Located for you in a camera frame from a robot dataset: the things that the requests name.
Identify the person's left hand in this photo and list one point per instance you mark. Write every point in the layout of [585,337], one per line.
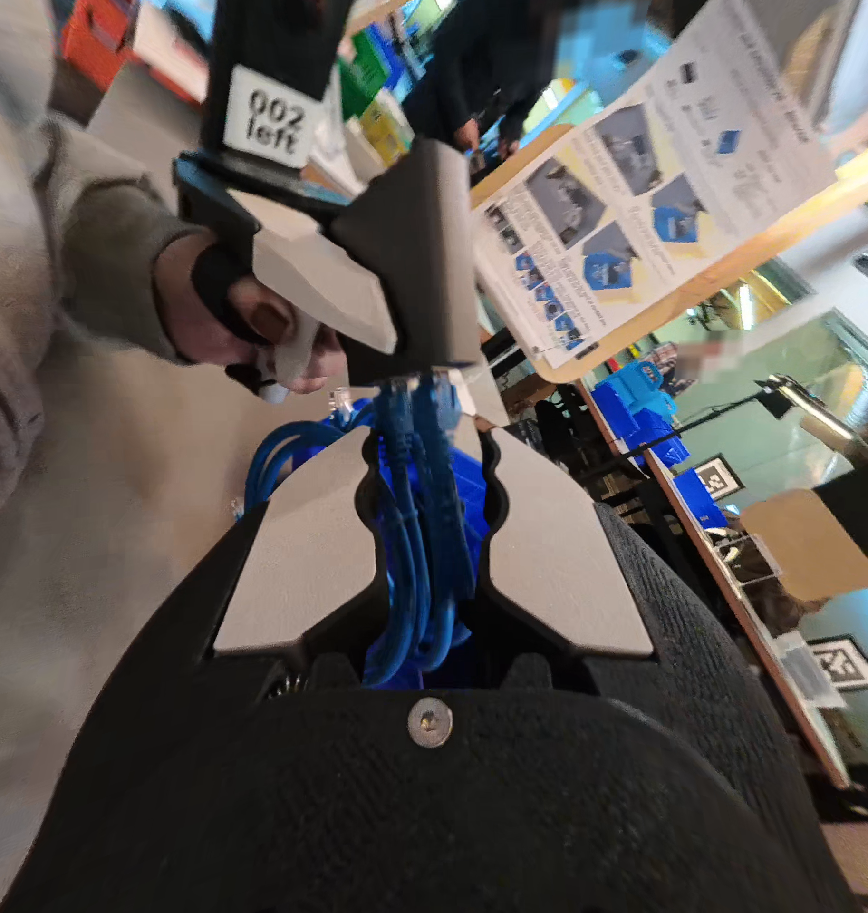
[184,307]

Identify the small blue bin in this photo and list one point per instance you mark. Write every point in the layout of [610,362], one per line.
[666,446]
[699,497]
[614,414]

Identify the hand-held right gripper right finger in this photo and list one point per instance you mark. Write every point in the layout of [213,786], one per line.
[555,563]

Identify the black network adapter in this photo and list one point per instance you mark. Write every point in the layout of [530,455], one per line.
[412,271]

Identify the green bin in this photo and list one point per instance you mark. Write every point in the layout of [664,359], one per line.
[366,71]

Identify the grey desk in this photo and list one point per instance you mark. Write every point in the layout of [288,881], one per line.
[120,463]

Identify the clear plastic box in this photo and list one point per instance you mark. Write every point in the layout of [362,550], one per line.
[751,563]

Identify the orange bin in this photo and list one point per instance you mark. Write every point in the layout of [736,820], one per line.
[95,43]

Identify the wooden poster board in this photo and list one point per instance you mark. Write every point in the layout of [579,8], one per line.
[691,299]

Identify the framed marker tag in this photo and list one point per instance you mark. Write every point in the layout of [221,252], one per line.
[845,663]
[719,479]

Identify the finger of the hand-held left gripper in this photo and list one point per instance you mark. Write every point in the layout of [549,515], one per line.
[313,278]

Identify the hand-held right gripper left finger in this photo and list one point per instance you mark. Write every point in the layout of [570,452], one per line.
[305,549]

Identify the blue plastic bin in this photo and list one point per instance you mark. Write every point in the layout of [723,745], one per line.
[469,485]

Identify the yellow box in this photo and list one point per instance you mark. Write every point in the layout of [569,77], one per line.
[385,134]

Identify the person's left forearm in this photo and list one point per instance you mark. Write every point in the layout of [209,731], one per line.
[63,235]

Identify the instruction poster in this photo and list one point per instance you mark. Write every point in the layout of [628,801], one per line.
[662,178]

